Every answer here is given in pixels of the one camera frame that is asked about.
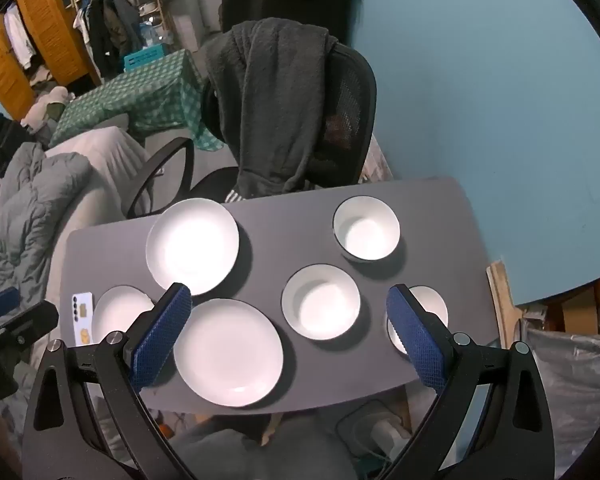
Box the person's left forearm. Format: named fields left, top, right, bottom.
left=0, top=402, right=27, bottom=480

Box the wooden board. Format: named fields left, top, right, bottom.
left=486, top=260, right=523, bottom=351

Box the beige clothes pile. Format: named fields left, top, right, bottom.
left=20, top=85, right=76, bottom=131

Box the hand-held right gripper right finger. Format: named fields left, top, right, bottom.
left=385, top=284, right=557, bottom=480

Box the green checkered tablecloth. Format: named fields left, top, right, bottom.
left=50, top=50, right=226, bottom=153

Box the white power adapter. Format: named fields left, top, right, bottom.
left=336, top=400, right=412, bottom=461

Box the stack of white plates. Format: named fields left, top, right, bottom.
left=94, top=285, right=156, bottom=346

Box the white ribbed bowl black rim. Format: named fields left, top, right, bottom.
left=386, top=285, right=449, bottom=356
left=332, top=196, right=401, bottom=261
left=281, top=264, right=362, bottom=340

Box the black hanging jacket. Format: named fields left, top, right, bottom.
left=86, top=0, right=117, bottom=75

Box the white plate black rim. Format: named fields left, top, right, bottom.
left=173, top=298, right=284, bottom=408
left=146, top=198, right=241, bottom=297

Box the blue plastic crate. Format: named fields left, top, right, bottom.
left=124, top=45, right=167, bottom=72

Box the dark green hanging jacket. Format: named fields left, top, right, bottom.
left=111, top=0, right=144, bottom=56

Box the dark grey fleece jacket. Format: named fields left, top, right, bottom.
left=200, top=17, right=338, bottom=203

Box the black clothes pile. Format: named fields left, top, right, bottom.
left=0, top=112, right=31, bottom=178

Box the grey quilted duvet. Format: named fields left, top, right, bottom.
left=0, top=142, right=93, bottom=311

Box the white hanging shirt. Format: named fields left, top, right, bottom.
left=2, top=5, right=38, bottom=68

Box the cardboard box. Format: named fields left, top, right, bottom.
left=560, top=285, right=600, bottom=331

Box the grey plastic sheet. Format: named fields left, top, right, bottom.
left=520, top=317, right=600, bottom=480

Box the white door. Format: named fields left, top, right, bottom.
left=172, top=0, right=221, bottom=53

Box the black mesh office chair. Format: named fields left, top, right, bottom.
left=125, top=42, right=378, bottom=218

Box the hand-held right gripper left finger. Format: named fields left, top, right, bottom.
left=22, top=282, right=193, bottom=480

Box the white smartphone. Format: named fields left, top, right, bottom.
left=70, top=291, right=95, bottom=346

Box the orange wooden wardrobe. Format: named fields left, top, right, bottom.
left=0, top=0, right=103, bottom=121

